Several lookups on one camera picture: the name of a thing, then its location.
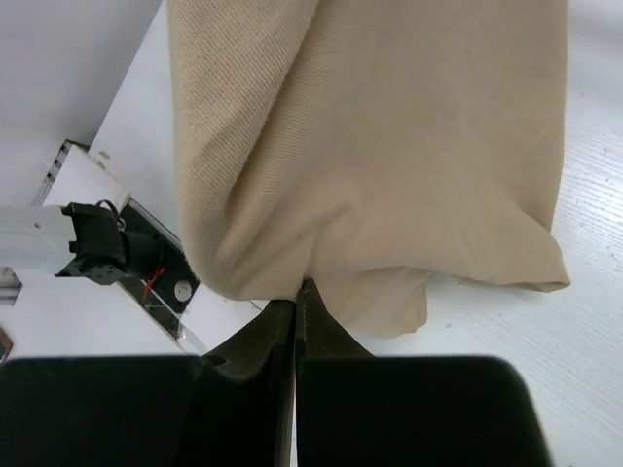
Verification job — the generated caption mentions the beige t shirt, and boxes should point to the beige t shirt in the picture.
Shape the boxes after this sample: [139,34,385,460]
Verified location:
[167,1,569,338]

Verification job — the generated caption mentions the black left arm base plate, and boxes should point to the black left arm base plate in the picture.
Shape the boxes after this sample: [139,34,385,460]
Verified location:
[119,198,199,341]

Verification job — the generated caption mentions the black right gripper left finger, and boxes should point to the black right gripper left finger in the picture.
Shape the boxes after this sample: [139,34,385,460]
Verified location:
[1,301,295,466]

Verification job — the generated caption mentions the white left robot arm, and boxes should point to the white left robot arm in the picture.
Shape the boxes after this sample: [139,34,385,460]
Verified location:
[1,200,164,285]

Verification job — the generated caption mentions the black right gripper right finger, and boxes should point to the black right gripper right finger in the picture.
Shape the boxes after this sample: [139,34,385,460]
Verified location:
[295,280,553,467]

